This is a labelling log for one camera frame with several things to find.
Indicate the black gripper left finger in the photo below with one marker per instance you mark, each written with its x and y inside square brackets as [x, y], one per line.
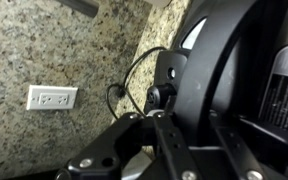
[117, 146]

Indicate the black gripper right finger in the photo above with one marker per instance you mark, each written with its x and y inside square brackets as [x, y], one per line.
[267, 153]

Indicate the white wall outlet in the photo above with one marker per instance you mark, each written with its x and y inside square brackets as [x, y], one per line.
[52, 97]

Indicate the stainless steel rice cooker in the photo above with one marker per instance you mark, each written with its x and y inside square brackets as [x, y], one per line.
[284, 100]

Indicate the silver curved faucet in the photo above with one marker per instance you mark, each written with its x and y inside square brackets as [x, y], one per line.
[80, 6]

